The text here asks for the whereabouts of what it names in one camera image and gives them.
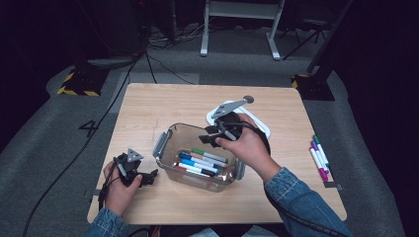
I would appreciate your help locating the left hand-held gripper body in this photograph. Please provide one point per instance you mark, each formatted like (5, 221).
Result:
(130, 169)

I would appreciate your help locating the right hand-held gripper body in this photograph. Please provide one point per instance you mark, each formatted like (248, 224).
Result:
(230, 123)

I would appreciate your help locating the peach marker pen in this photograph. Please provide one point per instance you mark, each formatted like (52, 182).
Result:
(195, 155)

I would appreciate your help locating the red marker pen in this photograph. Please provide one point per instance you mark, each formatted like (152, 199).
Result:
(178, 167)

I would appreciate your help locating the dark blue marker pen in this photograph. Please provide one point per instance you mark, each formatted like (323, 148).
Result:
(184, 156)

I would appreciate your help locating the light blue marker pen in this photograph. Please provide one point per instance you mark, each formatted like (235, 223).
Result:
(188, 162)

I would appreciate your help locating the black marker pen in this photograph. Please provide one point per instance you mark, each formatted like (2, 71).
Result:
(208, 172)

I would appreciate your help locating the clear plastic storage container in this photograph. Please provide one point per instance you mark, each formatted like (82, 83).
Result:
(197, 185)

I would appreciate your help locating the dark green marker pen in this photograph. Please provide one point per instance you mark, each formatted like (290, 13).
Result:
(315, 138)

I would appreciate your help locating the purple marker pen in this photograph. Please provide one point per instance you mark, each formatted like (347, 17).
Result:
(314, 145)

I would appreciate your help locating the magenta marker pen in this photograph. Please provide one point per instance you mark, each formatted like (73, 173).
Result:
(324, 176)

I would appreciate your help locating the person's left hand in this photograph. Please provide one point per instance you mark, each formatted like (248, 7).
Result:
(120, 197)

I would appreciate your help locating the person's right hand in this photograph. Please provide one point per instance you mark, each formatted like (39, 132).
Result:
(250, 151)

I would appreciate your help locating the grey round table grommet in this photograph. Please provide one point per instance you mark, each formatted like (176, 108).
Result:
(249, 98)

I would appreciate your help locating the grey tape strip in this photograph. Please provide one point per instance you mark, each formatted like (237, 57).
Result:
(94, 193)
(333, 185)

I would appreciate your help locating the black yellow striped stand base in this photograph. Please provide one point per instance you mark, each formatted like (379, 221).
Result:
(82, 82)
(314, 89)

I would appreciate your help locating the person's legs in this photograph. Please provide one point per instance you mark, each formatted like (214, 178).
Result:
(257, 231)

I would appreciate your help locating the black tripod stand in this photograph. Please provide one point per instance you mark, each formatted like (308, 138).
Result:
(313, 23)

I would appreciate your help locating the dark equipment cabinet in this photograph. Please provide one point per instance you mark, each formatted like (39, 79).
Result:
(125, 29)

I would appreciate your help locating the white desk frame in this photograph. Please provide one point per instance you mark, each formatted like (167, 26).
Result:
(242, 9)

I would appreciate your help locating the dark metal stand post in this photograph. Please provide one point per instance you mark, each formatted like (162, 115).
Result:
(324, 49)

